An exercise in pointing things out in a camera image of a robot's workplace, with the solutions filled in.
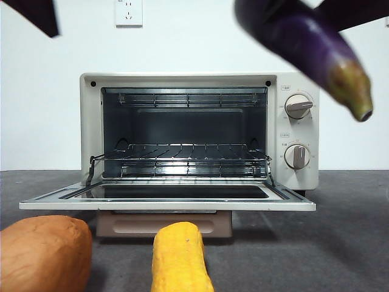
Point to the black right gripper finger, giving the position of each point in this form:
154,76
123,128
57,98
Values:
361,13

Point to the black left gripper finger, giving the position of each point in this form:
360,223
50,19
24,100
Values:
33,15

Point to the purple eggplant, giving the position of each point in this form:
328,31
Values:
307,45

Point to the glass oven door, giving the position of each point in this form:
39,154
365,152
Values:
167,206

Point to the white Toshiba toaster oven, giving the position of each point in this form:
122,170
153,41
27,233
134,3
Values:
296,179

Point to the beige temperature knob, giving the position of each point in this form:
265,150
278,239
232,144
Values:
298,106

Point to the beige timer knob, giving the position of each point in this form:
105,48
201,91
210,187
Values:
298,156

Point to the brown sweet potato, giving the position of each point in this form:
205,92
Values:
42,255

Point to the yellow corn cob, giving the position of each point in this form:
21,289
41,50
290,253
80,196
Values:
179,255

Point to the white wall socket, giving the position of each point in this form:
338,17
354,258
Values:
128,13

